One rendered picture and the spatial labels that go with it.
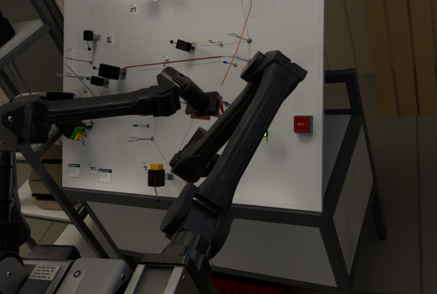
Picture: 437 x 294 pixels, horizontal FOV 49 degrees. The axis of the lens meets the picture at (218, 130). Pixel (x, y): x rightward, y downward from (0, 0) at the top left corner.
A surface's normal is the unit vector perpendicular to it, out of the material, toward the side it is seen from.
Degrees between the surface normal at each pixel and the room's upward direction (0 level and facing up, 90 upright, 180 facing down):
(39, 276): 0
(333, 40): 90
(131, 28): 50
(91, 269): 0
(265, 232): 90
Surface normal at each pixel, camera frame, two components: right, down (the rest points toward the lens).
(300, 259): -0.40, 0.64
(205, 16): -0.50, 0.00
